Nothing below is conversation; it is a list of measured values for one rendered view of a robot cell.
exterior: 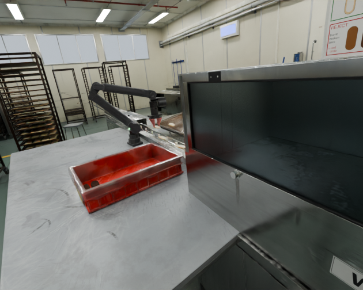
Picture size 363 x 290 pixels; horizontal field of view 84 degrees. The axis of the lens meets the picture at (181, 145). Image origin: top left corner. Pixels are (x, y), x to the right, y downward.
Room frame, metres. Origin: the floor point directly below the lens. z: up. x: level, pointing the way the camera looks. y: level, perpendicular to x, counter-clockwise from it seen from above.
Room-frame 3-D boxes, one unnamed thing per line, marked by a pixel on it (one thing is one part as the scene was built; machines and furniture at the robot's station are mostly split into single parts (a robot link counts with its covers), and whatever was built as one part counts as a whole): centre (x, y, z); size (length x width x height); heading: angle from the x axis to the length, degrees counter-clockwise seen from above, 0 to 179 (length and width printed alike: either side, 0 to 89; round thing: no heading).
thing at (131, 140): (1.51, 0.36, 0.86); 0.12 x 0.09 x 0.08; 37
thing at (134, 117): (2.50, 0.70, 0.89); 1.25 x 0.18 x 0.09; 29
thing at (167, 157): (0.92, 0.28, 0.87); 0.49 x 0.34 x 0.10; 125
